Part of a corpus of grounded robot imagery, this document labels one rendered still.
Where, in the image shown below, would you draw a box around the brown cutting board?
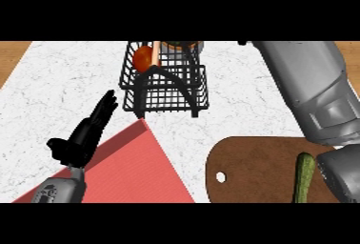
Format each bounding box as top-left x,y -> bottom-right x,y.
205,135 -> 343,204

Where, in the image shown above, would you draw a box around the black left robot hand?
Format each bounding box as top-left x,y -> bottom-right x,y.
45,89 -> 120,169

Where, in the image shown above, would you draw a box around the pale orange stick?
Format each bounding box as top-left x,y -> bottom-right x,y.
149,40 -> 164,69

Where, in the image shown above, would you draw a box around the green cucumber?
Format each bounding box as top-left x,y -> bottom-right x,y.
292,152 -> 318,204

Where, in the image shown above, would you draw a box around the black wire tiered basket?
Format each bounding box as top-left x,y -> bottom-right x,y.
118,40 -> 211,119

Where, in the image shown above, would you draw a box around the red placemat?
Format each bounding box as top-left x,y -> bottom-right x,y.
12,117 -> 197,204

